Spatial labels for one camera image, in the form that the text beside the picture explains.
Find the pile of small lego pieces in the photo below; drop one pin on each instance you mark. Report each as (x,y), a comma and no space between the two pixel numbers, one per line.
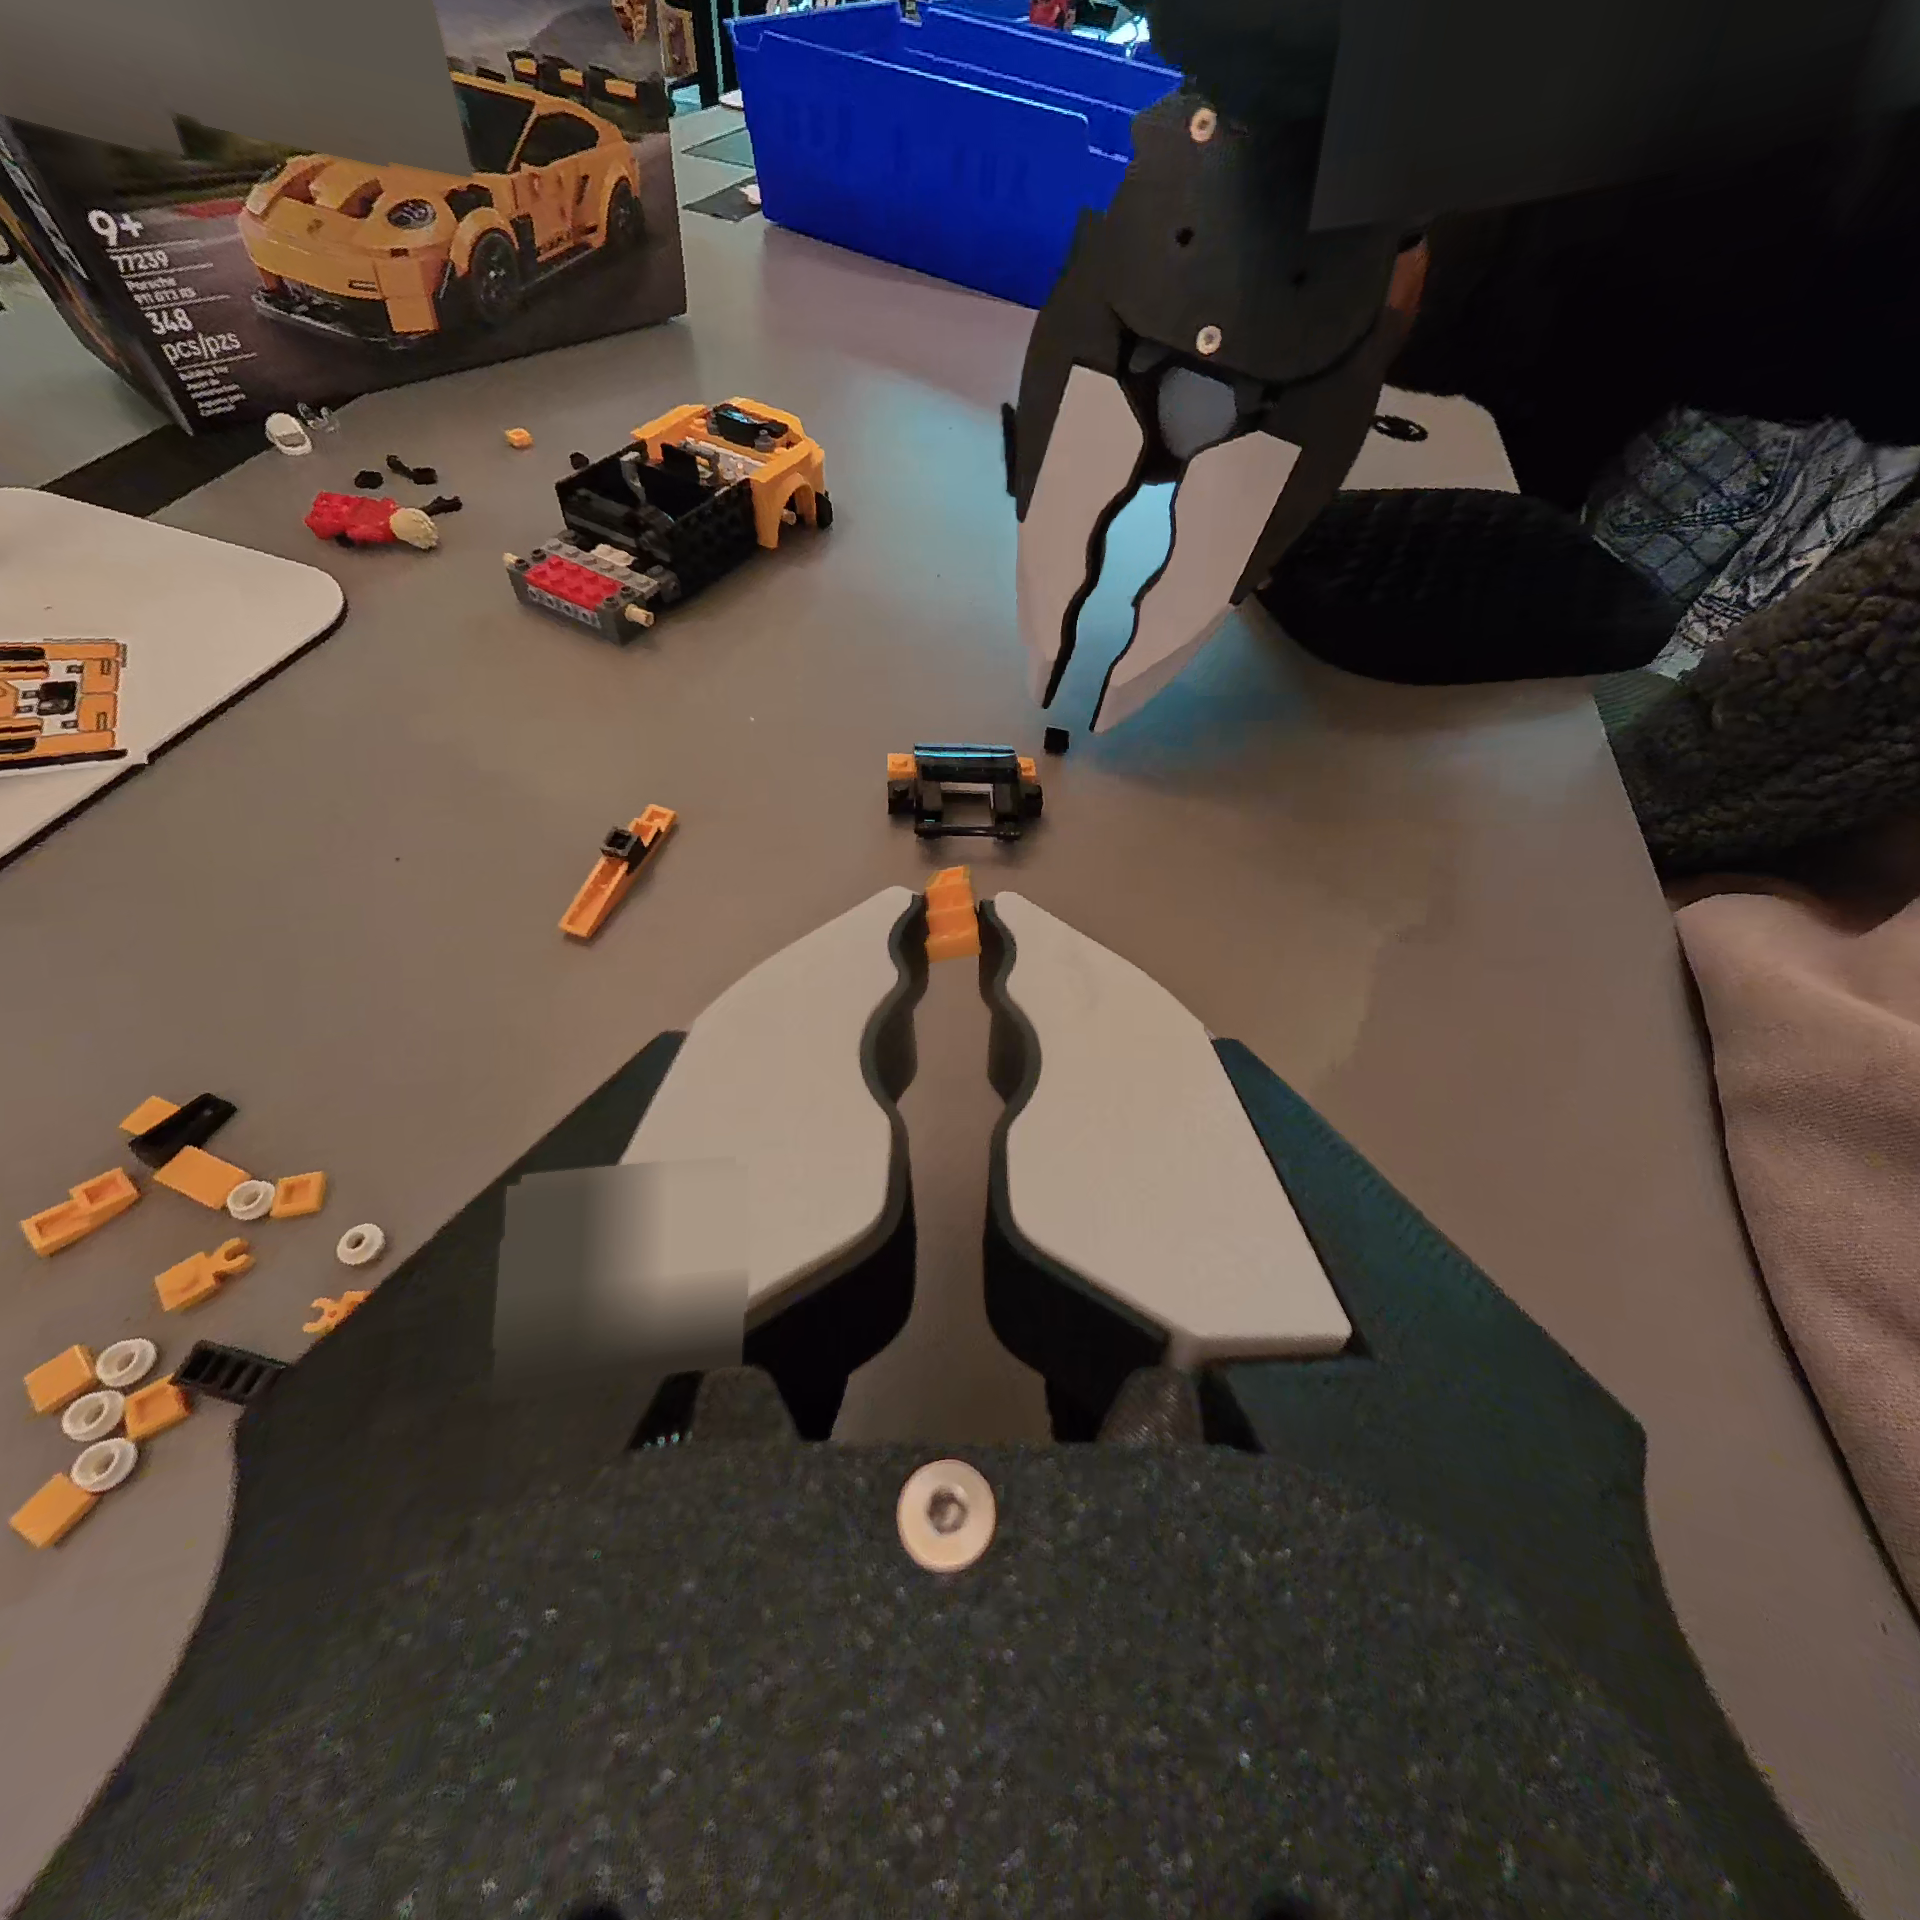
(195,1179)

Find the orange lego strip black clip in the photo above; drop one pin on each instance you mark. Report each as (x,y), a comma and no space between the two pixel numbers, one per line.
(616,879)

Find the black mesh chair armrest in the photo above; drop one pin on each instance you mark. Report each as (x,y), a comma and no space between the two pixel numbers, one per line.
(1453,587)

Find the lego set cardboard box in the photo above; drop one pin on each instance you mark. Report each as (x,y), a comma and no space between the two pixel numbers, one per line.
(376,226)

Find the black lego frame assembly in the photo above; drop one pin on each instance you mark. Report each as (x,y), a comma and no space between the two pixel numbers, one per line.
(961,796)

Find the blue plastic bin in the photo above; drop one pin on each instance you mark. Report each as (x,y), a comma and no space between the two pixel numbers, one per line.
(901,165)

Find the wooden book stand white base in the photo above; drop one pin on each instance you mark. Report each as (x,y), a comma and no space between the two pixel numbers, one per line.
(180,601)

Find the person's dark fleece jacket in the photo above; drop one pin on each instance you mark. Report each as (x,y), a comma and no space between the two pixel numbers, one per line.
(1770,722)

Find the red lego minifigure piece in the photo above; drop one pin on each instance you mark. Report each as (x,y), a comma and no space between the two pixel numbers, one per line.
(352,518)

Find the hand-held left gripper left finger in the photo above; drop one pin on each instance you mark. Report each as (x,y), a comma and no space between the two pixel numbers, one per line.
(779,1066)

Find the person's pink shirt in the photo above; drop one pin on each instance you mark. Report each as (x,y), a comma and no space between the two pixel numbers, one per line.
(1814,1201)

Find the orange stepped lego brick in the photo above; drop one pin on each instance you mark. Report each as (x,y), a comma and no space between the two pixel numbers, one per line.
(952,918)

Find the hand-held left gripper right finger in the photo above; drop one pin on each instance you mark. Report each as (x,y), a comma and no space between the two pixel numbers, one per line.
(1155,1171)

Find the white lego helmet piece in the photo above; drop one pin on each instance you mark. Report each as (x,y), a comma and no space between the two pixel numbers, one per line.
(288,436)

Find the partly built lego car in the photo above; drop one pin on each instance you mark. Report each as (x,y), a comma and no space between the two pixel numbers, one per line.
(691,511)

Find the person's plaid cloth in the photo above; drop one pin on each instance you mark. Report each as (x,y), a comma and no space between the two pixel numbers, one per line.
(1724,511)

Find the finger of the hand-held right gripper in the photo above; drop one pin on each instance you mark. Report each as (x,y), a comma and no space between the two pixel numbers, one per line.
(1072,494)
(1222,525)

